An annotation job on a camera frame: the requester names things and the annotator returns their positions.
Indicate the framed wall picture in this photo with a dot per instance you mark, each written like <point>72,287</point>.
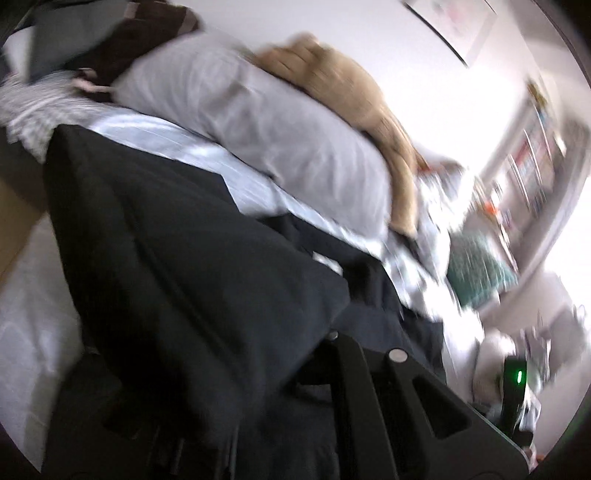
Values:
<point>455,25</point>

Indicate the grey pillow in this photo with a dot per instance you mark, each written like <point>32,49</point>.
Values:
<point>254,124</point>

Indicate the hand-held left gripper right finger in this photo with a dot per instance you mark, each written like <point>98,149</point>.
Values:
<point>355,415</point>

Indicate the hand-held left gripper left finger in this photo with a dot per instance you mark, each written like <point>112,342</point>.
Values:
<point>138,454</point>

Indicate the tan plush toy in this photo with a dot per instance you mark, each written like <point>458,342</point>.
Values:
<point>341,83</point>

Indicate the white mattress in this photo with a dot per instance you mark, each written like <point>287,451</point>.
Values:
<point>32,332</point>

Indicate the grey patterned blanket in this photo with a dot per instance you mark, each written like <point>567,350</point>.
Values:
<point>37,110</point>

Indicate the white bookshelf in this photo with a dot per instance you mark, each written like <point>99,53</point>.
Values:
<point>535,157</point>

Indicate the black garment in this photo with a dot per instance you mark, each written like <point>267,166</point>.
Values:
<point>184,258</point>

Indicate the teal patterned cushion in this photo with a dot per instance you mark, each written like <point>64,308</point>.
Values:
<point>480,272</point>

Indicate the dark grey cloth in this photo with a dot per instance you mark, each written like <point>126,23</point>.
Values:
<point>69,37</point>

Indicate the light striped bed sheet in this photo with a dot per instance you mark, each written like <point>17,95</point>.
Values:
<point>161,134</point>

